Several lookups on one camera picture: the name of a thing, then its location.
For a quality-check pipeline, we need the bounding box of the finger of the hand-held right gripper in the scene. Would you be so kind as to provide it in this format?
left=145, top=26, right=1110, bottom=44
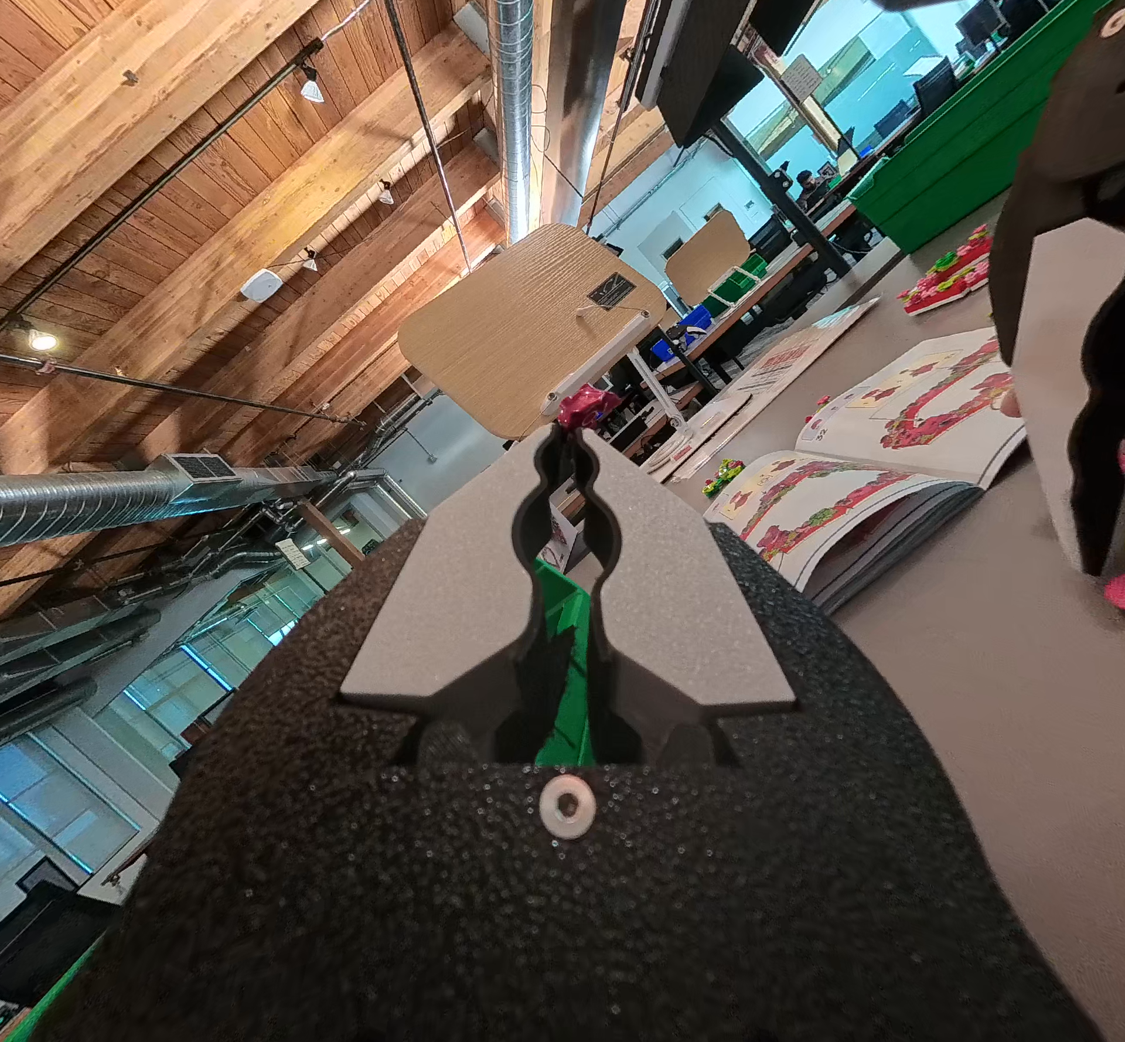
left=1011, top=220, right=1125, bottom=577
left=991, top=5, right=1125, bottom=362

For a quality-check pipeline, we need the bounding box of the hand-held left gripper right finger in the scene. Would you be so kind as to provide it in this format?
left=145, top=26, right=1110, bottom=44
left=575, top=429, right=796, bottom=737

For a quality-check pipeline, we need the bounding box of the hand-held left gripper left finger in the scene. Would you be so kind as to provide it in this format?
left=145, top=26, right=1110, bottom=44
left=338, top=425, right=569, bottom=713

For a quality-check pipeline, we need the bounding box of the dark magenta lego piece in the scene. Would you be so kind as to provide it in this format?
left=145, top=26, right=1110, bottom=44
left=556, top=387, right=618, bottom=430

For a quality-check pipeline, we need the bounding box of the pink round lego piece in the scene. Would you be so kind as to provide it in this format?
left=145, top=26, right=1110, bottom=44
left=1103, top=440, right=1125, bottom=612

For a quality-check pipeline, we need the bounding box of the pink lego flower assembly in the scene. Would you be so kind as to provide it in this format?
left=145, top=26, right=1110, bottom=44
left=896, top=224, right=994, bottom=318

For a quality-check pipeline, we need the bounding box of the open lego instruction booklet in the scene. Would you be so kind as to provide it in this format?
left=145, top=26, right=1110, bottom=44
left=703, top=325, right=1029, bottom=614

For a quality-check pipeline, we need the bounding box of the flat lego box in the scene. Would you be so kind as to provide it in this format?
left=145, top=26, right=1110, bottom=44
left=646, top=297, right=882, bottom=481

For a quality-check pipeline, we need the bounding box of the black computer monitor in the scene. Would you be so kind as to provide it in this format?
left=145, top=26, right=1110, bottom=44
left=912, top=57, right=961, bottom=122
left=956, top=0, right=1005, bottom=52

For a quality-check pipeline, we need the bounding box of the large green storage bin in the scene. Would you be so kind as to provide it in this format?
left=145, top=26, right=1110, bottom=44
left=846, top=0, right=1125, bottom=254

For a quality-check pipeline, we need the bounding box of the wooden side table top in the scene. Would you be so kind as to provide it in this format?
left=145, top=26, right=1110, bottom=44
left=397, top=223, right=667, bottom=442

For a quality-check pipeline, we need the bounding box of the small wooden table top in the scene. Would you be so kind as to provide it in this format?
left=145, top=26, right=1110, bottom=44
left=665, top=209, right=752, bottom=307

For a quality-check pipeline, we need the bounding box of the silver duct with vent box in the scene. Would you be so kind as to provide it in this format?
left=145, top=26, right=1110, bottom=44
left=0, top=451, right=354, bottom=551

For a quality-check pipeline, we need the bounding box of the smooth grey ventilation duct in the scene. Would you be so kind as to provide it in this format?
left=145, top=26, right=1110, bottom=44
left=543, top=0, right=647, bottom=227

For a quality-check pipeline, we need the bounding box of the ribbed silver ventilation duct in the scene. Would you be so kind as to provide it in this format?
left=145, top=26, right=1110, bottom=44
left=486, top=0, right=539, bottom=245

